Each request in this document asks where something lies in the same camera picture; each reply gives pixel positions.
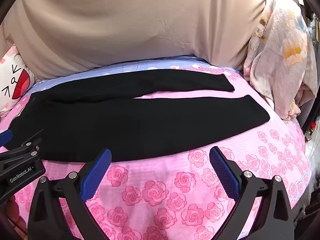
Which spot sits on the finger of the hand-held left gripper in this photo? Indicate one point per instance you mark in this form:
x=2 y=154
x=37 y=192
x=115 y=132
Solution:
x=25 y=150
x=5 y=136

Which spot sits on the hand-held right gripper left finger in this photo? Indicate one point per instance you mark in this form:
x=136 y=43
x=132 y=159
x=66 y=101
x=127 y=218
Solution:
x=97 y=175

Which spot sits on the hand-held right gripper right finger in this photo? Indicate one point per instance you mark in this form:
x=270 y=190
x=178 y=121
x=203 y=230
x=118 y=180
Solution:
x=223 y=170

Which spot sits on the black pants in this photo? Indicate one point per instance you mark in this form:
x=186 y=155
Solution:
x=150 y=125

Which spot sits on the white cat face cushion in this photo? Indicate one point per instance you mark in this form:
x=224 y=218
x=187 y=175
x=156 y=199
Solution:
x=15 y=80

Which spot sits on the pink rose print bed sheet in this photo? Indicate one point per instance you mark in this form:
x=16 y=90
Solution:
x=160 y=195

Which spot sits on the beige cloth backdrop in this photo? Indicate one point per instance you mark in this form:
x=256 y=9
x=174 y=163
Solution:
x=125 y=30

